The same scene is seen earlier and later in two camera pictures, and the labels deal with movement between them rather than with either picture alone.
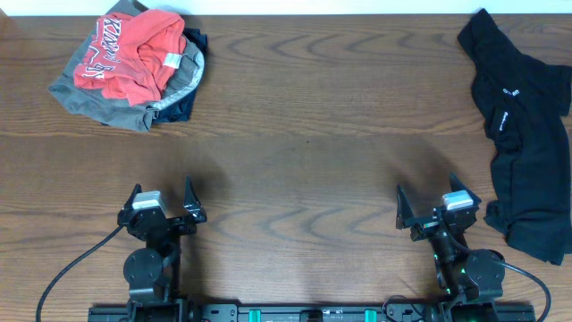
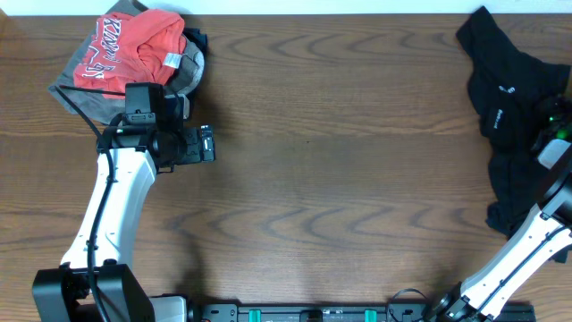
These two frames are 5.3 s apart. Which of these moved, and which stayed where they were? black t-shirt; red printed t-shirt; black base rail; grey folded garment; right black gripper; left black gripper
Moved: right black gripper; left black gripper
Stayed: grey folded garment; black t-shirt; red printed t-shirt; black base rail
